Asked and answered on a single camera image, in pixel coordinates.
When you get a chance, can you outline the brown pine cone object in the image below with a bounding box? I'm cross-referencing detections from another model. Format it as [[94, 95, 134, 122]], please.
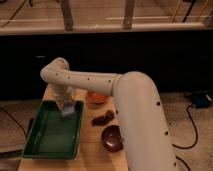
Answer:
[[91, 110, 115, 126]]

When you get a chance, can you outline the orange bowl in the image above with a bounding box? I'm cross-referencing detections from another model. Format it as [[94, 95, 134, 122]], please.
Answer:
[[87, 91, 108, 104]]

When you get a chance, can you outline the black cable floor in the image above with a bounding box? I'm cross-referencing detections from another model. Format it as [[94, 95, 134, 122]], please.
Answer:
[[172, 103, 200, 171], [0, 105, 28, 138]]

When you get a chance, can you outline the black cable left floor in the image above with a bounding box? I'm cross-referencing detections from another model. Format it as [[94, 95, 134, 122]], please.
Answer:
[[0, 105, 28, 138]]

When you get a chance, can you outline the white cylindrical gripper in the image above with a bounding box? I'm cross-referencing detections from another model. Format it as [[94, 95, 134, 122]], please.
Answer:
[[51, 85, 74, 110]]

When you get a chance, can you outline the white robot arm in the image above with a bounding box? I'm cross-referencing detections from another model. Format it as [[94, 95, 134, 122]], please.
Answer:
[[40, 57, 179, 171]]

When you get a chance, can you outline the black power adapter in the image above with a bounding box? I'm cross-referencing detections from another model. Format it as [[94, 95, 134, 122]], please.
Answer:
[[189, 93, 212, 108]]

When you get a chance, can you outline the dark brown bowl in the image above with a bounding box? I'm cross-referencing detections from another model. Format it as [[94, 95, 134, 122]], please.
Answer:
[[101, 125, 123, 152]]

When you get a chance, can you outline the black cable right floor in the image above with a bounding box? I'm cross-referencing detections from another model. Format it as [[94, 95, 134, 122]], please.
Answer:
[[172, 103, 200, 171]]

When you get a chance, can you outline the green plastic tray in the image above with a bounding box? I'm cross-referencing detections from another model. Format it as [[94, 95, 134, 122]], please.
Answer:
[[22, 100, 84, 159]]

